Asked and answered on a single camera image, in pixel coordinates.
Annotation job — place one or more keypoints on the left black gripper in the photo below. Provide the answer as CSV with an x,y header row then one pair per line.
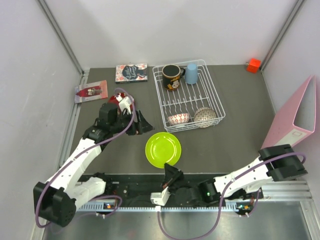
x,y
140,127

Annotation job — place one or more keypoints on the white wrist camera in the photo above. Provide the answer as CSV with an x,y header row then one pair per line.
x,y
124,104
159,197

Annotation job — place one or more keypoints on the black skull mug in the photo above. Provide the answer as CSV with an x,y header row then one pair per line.
x,y
171,76

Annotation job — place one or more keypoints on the red floral plate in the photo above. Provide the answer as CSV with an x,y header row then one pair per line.
x,y
115,98

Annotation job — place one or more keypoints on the red cover booklet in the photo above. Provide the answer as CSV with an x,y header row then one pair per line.
x,y
91,91

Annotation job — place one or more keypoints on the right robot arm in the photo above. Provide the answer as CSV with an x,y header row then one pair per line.
x,y
274,164

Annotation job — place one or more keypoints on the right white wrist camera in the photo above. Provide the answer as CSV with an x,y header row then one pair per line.
x,y
159,197

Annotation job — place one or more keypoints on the light blue cup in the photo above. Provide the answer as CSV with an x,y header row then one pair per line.
x,y
191,74

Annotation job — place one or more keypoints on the grey cable duct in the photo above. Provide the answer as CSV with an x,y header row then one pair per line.
x,y
100,206

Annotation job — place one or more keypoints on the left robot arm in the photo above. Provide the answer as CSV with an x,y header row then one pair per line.
x,y
58,199

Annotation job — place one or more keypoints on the orange cube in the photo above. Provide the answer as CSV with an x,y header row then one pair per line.
x,y
253,65

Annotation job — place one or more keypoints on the beige mesh patterned bowl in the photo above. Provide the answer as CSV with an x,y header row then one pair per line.
x,y
204,117

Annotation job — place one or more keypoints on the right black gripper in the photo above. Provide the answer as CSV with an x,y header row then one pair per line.
x,y
172,174

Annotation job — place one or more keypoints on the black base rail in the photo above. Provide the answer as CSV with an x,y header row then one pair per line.
x,y
135,190

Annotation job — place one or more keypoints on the red white patterned bowl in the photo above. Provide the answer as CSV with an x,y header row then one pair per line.
x,y
178,119

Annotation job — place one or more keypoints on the dark floral book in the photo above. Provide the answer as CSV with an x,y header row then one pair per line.
x,y
131,73

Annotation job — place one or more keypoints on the white wire dish rack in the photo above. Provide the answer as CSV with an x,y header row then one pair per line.
x,y
188,98

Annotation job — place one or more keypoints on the green plate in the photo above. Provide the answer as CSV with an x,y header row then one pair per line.
x,y
163,148

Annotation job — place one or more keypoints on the pink ring binder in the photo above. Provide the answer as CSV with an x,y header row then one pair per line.
x,y
296,119

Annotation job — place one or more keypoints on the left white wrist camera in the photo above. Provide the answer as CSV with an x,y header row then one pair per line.
x,y
124,104

